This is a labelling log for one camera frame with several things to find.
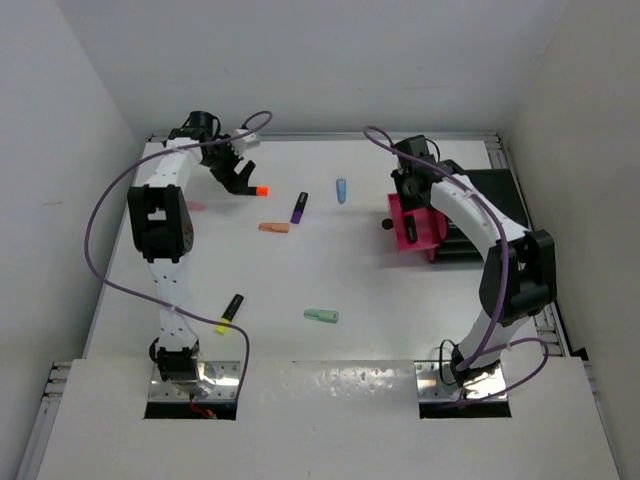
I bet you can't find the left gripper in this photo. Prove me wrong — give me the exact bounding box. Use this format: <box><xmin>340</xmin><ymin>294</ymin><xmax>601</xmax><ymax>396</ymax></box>
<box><xmin>200</xmin><ymin>134</ymin><xmax>254</xmax><ymax>194</ymax></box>

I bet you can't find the orange black highlighter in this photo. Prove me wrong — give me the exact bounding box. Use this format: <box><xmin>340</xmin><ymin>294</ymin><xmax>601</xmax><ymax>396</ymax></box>
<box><xmin>246</xmin><ymin>186</ymin><xmax>269</xmax><ymax>197</ymax></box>

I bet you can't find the black pink drawer organizer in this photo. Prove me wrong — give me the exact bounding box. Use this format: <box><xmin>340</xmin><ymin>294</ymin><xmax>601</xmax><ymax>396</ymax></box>
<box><xmin>381</xmin><ymin>169</ymin><xmax>529</xmax><ymax>263</ymax></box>

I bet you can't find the pink correction tape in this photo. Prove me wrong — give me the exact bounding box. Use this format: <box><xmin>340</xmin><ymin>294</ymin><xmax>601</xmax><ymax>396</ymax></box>
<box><xmin>186</xmin><ymin>201</ymin><xmax>206</xmax><ymax>211</ymax></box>

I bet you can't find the orange correction tape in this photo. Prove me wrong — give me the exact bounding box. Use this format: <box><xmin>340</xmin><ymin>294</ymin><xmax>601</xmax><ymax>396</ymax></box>
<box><xmin>258</xmin><ymin>223</ymin><xmax>290</xmax><ymax>234</ymax></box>

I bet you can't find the purple black highlighter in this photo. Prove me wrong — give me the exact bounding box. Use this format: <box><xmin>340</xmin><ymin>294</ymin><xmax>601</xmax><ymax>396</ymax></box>
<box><xmin>290</xmin><ymin>192</ymin><xmax>308</xmax><ymax>225</ymax></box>

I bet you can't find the yellow black highlighter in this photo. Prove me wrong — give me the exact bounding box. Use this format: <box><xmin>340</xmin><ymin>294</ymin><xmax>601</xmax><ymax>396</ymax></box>
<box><xmin>215</xmin><ymin>294</ymin><xmax>244</xmax><ymax>335</ymax></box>

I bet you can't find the pink black highlighter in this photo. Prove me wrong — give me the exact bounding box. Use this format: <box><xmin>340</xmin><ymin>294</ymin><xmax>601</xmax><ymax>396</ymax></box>
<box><xmin>403</xmin><ymin>215</ymin><xmax>418</xmax><ymax>244</ymax></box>

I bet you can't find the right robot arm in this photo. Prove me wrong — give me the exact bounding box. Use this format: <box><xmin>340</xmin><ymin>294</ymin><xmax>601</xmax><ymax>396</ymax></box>
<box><xmin>390</xmin><ymin>135</ymin><xmax>557</xmax><ymax>387</ymax></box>

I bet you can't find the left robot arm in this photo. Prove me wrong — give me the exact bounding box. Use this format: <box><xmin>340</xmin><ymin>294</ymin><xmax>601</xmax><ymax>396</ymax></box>
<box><xmin>127</xmin><ymin>111</ymin><xmax>260</xmax><ymax>384</ymax></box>

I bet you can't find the green correction tape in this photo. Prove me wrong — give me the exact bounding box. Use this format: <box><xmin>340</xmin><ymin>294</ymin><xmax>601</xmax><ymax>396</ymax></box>
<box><xmin>303</xmin><ymin>309</ymin><xmax>339</xmax><ymax>324</ymax></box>

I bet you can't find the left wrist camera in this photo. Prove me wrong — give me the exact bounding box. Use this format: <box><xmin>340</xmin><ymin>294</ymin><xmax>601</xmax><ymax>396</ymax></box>
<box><xmin>231</xmin><ymin>129</ymin><xmax>261</xmax><ymax>155</ymax></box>

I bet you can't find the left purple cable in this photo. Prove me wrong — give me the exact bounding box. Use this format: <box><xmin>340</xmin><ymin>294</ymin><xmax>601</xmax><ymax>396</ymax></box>
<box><xmin>84</xmin><ymin>110</ymin><xmax>251</xmax><ymax>396</ymax></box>

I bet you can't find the purple cable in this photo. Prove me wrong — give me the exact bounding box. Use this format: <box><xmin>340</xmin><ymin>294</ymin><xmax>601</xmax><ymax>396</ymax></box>
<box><xmin>84</xmin><ymin>110</ymin><xmax>251</xmax><ymax>396</ymax></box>
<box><xmin>363</xmin><ymin>125</ymin><xmax>550</xmax><ymax>407</ymax></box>

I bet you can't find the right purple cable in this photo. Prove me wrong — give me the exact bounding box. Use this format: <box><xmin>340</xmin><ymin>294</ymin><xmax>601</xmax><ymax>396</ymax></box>
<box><xmin>363</xmin><ymin>125</ymin><xmax>550</xmax><ymax>407</ymax></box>

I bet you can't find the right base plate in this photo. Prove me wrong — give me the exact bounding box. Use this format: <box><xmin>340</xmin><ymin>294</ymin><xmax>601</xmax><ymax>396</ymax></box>
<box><xmin>414</xmin><ymin>360</ymin><xmax>508</xmax><ymax>403</ymax></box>

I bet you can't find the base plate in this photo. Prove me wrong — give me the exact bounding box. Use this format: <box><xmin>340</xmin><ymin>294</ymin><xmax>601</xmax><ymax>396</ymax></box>
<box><xmin>147</xmin><ymin>361</ymin><xmax>241</xmax><ymax>403</ymax></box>
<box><xmin>414</xmin><ymin>360</ymin><xmax>508</xmax><ymax>403</ymax></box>

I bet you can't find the left base plate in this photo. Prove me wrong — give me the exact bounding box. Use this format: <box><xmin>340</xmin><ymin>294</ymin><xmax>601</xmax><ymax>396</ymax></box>
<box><xmin>147</xmin><ymin>361</ymin><xmax>241</xmax><ymax>403</ymax></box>

